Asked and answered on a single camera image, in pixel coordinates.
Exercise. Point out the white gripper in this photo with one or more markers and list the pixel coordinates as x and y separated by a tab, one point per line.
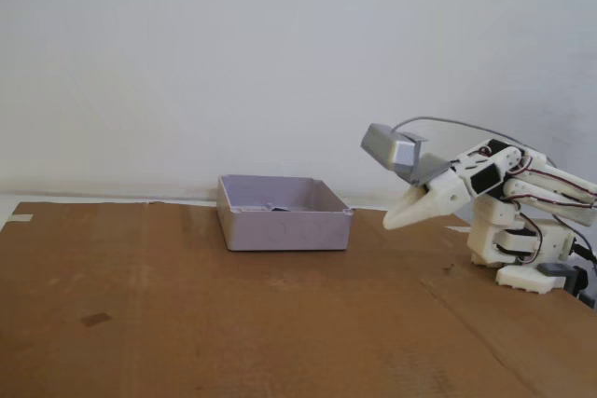
431	202

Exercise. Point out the black rectangular block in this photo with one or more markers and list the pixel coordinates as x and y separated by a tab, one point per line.
281	209

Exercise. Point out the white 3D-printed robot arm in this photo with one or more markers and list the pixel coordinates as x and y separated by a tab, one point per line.
485	230

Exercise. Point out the grey plastic open box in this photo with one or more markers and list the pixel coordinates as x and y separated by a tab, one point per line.
284	232

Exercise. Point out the silver webcam with clip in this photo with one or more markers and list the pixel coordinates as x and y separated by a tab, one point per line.
389	148

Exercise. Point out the grey and black table clamp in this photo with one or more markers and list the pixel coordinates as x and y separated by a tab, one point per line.
555	270

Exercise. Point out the brown cardboard sheet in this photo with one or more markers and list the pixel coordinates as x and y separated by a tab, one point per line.
186	323

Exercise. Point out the white tape strip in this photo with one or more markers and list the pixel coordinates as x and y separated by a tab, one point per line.
21	218

